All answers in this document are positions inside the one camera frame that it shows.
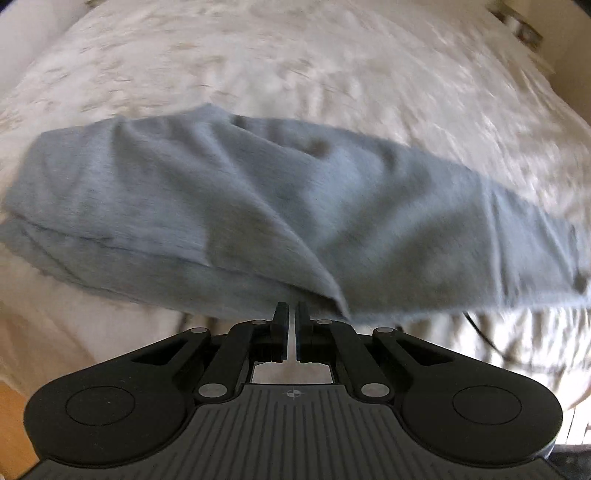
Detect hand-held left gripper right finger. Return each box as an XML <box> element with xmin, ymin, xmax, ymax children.
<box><xmin>295</xmin><ymin>302</ymin><xmax>486</xmax><ymax>402</ymax></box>

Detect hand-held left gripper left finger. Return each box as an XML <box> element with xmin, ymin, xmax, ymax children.
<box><xmin>99</xmin><ymin>302</ymin><xmax>290</xmax><ymax>402</ymax></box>

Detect grey-blue pants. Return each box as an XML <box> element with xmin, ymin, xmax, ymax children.
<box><xmin>0</xmin><ymin>104</ymin><xmax>591</xmax><ymax>324</ymax></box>

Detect white bed cover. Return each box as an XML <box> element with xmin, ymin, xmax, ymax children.
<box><xmin>0</xmin><ymin>0</ymin><xmax>591</xmax><ymax>416</ymax></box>

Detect dark cloth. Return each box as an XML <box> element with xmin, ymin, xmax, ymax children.
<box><xmin>549</xmin><ymin>440</ymin><xmax>591</xmax><ymax>480</ymax></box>

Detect white pillow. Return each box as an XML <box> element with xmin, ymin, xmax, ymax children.
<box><xmin>0</xmin><ymin>0</ymin><xmax>88</xmax><ymax>88</ymax></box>

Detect black cable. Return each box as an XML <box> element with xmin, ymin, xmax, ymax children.
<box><xmin>463</xmin><ymin>312</ymin><xmax>511</xmax><ymax>357</ymax></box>

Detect brown furniture frame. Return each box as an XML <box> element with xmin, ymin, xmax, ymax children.
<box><xmin>487</xmin><ymin>0</ymin><xmax>557</xmax><ymax>70</ymax></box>

